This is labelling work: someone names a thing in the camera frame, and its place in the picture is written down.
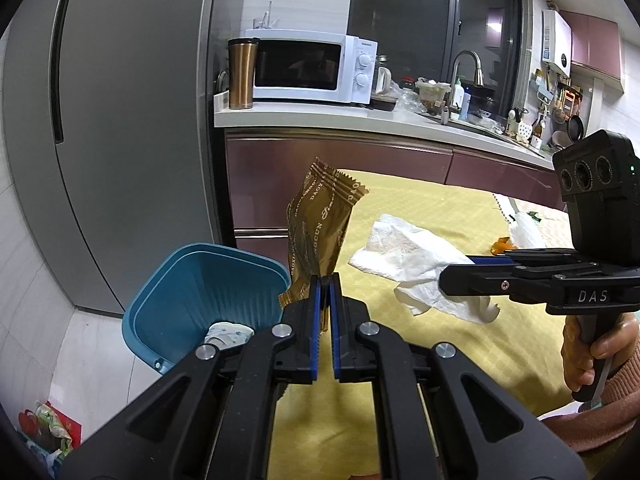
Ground gold snack wrapper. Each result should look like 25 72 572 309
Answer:
279 157 370 311

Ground glass kettle white handle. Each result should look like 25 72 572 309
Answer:
372 55 398 111

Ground white printed wrapper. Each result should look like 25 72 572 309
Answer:
204 322 256 356

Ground person's right hand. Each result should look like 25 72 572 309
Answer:
561 317 640 393

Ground steel kitchen faucet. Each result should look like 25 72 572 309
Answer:
440 50 483 123

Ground grey refrigerator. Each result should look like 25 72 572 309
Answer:
0 0 236 316

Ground copper travel mug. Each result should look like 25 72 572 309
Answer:
227 37 261 110

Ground clear food container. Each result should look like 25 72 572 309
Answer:
417 79 451 113

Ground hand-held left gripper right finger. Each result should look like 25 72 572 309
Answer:
329 274 587 480

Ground white kitchen countertop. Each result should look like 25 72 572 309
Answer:
214 92 556 161

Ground pink wall cabinet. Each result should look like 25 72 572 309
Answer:
560 10 626 93

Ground blue plastic waste bin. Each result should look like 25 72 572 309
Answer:
122 243 291 376

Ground white water heater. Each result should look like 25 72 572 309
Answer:
542 10 572 78

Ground person's right forearm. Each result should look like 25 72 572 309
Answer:
537 355 640 456

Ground clear plastic bags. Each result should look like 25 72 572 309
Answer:
395 80 426 111

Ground brown cabinet with white top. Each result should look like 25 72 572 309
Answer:
225 130 571 256

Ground dark kitchen window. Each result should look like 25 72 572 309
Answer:
345 0 533 126

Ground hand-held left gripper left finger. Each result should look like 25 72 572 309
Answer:
59 275 327 480

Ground white tissue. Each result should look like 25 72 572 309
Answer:
348 214 501 325

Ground white microwave oven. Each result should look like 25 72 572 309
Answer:
245 30 377 106

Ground red gift bag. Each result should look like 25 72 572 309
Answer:
19 400 83 466

